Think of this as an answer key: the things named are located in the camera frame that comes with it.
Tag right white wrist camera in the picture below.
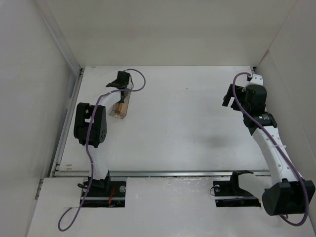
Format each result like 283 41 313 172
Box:
246 74 264 87

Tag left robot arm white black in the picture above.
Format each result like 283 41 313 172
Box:
74 70 134 197

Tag clear plastic box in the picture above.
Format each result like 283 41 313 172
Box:
110 92 131 119

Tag aluminium rail left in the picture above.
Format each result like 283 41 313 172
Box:
46 68 84 178

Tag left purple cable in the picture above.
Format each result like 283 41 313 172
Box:
57 68 147 233

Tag aluminium rail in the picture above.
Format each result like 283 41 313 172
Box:
53 169 272 178
46 68 84 178

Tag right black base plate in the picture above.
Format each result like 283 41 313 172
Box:
210 170 261 208

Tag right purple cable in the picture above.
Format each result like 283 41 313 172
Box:
233 72 310 227

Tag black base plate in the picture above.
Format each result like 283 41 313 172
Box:
82 178 126 208
210 170 261 208

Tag purple cable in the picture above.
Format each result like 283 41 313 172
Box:
233 72 310 227
57 68 147 233

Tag aluminium rail front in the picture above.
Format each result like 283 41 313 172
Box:
53 169 272 178

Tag striped dark wood block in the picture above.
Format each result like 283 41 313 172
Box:
115 103 125 117

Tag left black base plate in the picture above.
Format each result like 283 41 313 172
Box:
82 178 126 208

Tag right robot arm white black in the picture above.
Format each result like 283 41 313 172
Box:
222 83 316 219

